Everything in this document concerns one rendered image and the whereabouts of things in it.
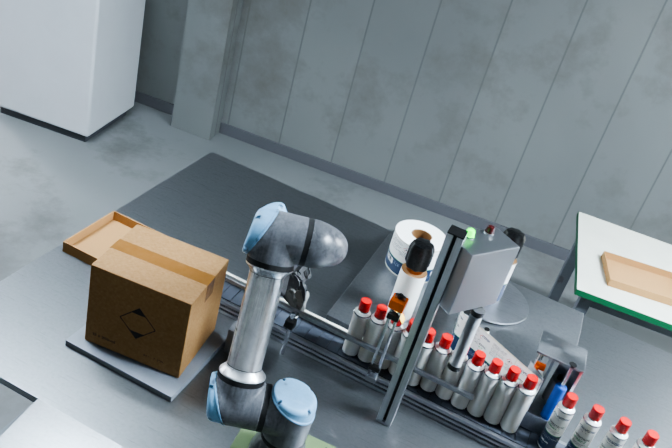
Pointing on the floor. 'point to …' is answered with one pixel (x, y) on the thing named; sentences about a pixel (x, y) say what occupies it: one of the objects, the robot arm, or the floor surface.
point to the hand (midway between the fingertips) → (299, 311)
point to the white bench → (651, 313)
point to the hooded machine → (70, 35)
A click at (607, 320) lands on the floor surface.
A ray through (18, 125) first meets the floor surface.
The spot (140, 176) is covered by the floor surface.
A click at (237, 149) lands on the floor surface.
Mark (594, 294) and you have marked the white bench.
